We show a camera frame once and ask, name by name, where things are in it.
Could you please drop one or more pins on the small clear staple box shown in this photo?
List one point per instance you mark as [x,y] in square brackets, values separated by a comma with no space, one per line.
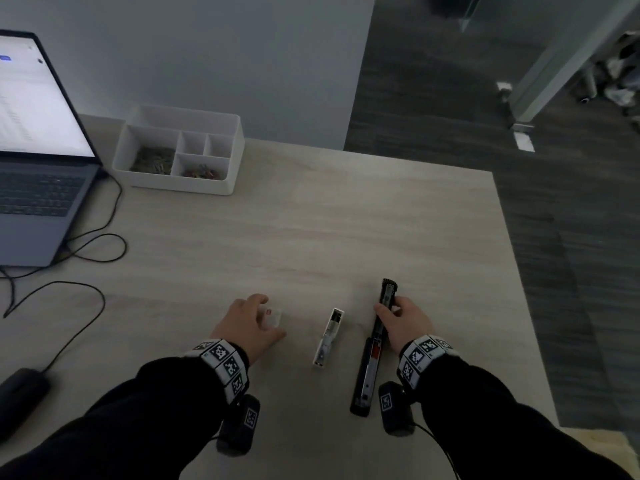
[274,318]

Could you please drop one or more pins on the black stapler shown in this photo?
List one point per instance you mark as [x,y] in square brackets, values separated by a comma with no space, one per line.
[367,374]

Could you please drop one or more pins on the grey metal partition frame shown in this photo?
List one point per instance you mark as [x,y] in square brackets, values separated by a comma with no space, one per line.
[560,59]

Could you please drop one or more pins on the person's left thumb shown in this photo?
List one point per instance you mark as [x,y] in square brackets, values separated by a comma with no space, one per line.
[272,337]

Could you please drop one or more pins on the black power adapter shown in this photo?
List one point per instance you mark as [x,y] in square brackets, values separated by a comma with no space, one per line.
[20,399]

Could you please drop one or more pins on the white floor plate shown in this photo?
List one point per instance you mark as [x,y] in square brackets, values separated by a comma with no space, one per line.
[524,141]

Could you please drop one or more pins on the person's left hand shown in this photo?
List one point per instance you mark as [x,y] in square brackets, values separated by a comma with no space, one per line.
[240,327]

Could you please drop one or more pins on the person's right hand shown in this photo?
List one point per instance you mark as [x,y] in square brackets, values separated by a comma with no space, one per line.
[412,324]

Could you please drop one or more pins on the grey open laptop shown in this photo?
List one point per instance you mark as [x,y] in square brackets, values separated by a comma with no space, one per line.
[35,194]

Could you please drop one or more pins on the right marker wristband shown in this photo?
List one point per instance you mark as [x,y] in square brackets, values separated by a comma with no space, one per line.
[422,357]

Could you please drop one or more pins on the marker wristband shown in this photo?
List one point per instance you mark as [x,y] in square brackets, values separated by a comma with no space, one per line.
[422,357]
[225,364]

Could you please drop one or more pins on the pile of colourful pins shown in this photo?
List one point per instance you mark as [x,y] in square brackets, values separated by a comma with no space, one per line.
[202,171]

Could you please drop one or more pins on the left marker wristband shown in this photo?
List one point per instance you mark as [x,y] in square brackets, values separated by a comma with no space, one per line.
[225,364]

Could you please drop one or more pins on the white chair base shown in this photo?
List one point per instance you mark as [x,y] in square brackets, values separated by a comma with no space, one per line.
[612,74]

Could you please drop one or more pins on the person's right thumb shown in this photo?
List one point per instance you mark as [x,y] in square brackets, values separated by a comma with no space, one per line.
[382,314]

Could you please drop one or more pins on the person's right forearm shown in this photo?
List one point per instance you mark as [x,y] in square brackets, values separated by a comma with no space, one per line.
[500,424]

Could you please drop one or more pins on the person's left forearm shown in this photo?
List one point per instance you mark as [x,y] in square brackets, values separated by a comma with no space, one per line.
[125,419]

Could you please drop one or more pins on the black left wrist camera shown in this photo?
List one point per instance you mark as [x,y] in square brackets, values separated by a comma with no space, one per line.
[242,424]

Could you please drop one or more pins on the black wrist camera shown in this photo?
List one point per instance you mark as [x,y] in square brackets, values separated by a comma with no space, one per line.
[395,409]
[242,424]

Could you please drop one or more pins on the white desk organizer tray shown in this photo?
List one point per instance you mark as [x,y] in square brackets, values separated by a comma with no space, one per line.
[220,172]

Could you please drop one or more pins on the pile of silver paper clips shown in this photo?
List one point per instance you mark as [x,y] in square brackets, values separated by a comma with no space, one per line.
[152,159]

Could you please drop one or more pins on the white stapler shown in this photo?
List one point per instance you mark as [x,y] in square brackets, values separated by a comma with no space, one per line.
[327,342]

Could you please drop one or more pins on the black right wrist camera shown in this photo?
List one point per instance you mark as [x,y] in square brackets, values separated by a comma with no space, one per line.
[395,409]

